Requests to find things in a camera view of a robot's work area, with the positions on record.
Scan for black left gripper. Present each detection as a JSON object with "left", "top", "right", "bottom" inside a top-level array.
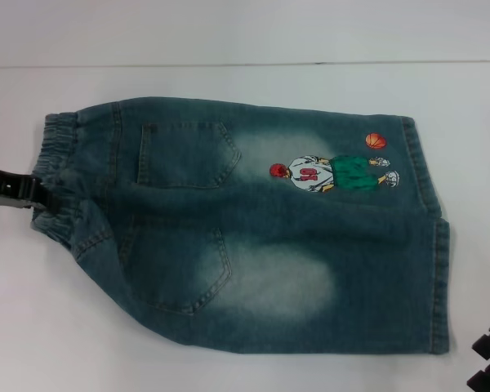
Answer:
[{"left": 0, "top": 163, "right": 65, "bottom": 214}]

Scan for blue denim shorts with embroidery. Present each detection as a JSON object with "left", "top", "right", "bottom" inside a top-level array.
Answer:
[{"left": 30, "top": 96, "right": 452, "bottom": 355}]

